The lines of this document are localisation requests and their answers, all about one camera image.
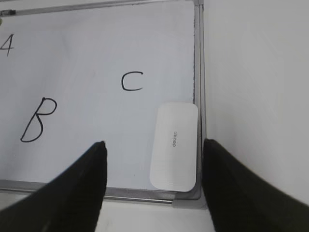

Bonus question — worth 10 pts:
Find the white whiteboard eraser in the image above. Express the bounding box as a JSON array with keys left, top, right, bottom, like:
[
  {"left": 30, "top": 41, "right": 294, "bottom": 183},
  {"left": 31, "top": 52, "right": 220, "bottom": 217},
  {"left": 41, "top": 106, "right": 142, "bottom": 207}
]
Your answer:
[{"left": 150, "top": 102, "right": 198, "bottom": 192}]

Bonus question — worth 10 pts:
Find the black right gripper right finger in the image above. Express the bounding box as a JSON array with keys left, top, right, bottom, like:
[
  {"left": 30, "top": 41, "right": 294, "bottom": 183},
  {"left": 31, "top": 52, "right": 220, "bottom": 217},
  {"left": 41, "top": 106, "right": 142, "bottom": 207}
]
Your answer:
[{"left": 203, "top": 139, "right": 309, "bottom": 232}]

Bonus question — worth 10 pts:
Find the white magnetic whiteboard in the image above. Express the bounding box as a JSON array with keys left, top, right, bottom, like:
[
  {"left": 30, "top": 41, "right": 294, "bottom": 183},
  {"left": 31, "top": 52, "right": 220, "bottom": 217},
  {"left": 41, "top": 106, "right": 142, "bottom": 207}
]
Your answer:
[{"left": 0, "top": 0, "right": 202, "bottom": 203}]

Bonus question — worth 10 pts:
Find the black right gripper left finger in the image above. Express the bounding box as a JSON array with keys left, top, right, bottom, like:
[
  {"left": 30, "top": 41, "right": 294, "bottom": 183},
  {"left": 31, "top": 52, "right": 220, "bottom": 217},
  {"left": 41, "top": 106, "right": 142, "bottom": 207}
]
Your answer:
[{"left": 0, "top": 141, "right": 107, "bottom": 232}]

